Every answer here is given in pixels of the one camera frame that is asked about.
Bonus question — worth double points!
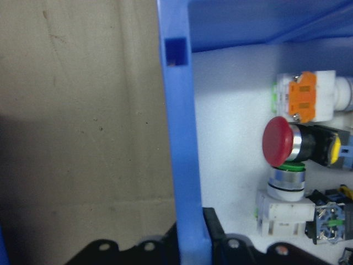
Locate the blue bin with push buttons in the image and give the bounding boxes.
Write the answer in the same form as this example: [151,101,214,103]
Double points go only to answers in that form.
[157,0,353,265]

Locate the green push button white block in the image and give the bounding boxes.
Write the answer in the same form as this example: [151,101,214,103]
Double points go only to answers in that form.
[253,162,315,237]

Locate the black blue contact block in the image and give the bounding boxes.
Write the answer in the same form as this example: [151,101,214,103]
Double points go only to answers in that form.
[304,187,353,245]

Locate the red mushroom push button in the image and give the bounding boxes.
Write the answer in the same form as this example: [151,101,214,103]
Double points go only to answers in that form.
[261,115,317,168]

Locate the white foam liner under buttons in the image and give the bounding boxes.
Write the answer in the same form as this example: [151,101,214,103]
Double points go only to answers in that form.
[191,43,353,265]

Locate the yellow push button black bezel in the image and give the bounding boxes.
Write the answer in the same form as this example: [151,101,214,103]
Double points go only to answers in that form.
[310,124,353,169]

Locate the white orange switch block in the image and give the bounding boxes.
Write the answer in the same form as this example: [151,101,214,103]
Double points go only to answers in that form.
[271,70,353,124]

